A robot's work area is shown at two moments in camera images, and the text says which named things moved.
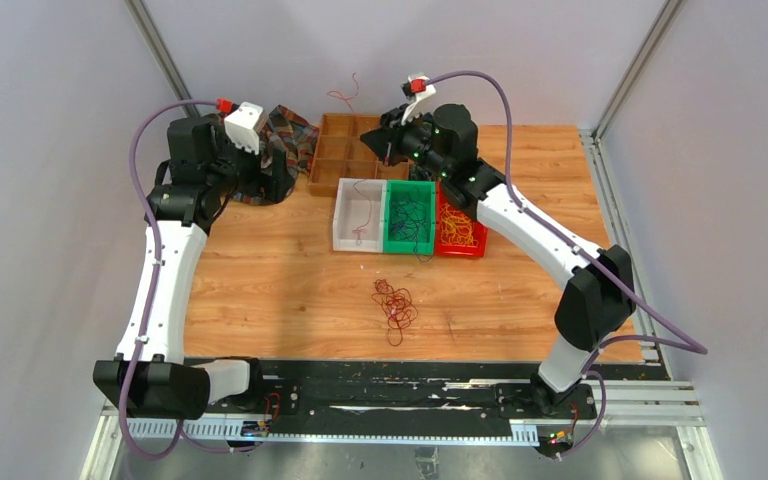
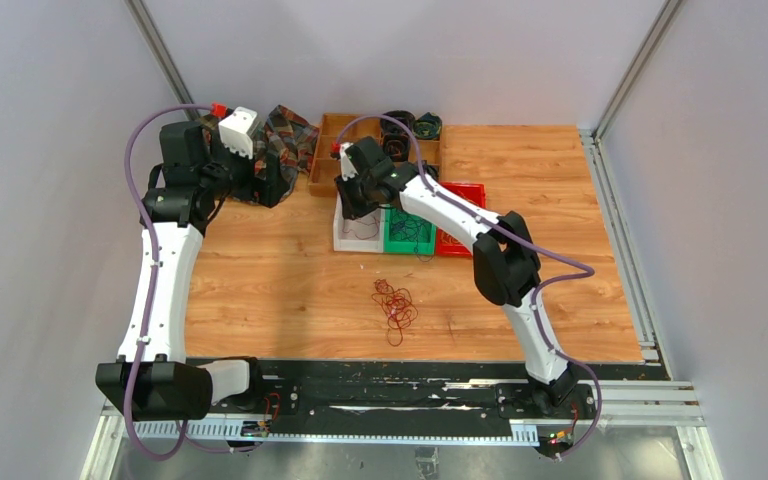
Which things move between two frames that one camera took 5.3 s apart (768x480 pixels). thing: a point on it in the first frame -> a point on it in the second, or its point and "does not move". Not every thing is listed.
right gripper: (382, 141) -> (350, 209)
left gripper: (274, 185) does not move
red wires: (399, 309) does not move
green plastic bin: (409, 217) does not move
